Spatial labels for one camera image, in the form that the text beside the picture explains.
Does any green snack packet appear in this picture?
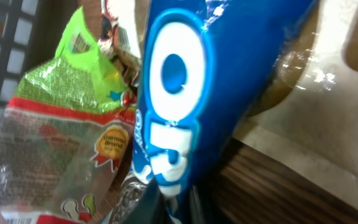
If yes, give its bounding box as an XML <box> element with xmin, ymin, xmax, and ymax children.
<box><xmin>0</xmin><ymin>8</ymin><xmax>136</xmax><ymax>223</ymax></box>

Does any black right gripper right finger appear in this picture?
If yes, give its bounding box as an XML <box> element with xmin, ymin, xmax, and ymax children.
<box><xmin>190</xmin><ymin>184</ymin><xmax>229</xmax><ymax>224</ymax></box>

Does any blue oreo packet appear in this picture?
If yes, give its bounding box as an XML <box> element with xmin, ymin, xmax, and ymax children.
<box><xmin>130</xmin><ymin>0</ymin><xmax>316</xmax><ymax>223</ymax></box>

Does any beige pastry snack packet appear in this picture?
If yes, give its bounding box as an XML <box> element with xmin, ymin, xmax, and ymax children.
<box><xmin>98</xmin><ymin>0</ymin><xmax>358</xmax><ymax>223</ymax></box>

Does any grey plastic mesh basket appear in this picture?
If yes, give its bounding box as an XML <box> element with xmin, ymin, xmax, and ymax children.
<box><xmin>0</xmin><ymin>0</ymin><xmax>79</xmax><ymax>117</ymax></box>

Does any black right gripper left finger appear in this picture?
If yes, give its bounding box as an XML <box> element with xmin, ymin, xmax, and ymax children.
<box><xmin>122</xmin><ymin>179</ymin><xmax>170</xmax><ymax>224</ymax></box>

